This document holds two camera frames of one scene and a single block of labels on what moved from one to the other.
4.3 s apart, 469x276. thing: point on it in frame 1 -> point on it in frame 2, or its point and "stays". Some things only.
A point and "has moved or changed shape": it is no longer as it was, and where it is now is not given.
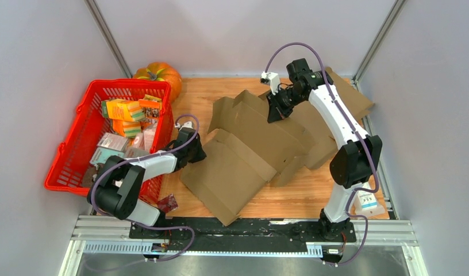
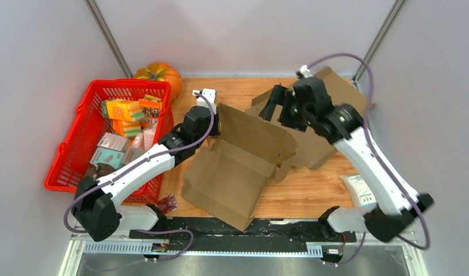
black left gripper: [202, 154] -> [215, 131]
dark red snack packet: [168, 204] stays
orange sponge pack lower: [127, 129] stays
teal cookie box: [101, 155] stays
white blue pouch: [365, 203] stays
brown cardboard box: [247, 151] has moved or changed shape
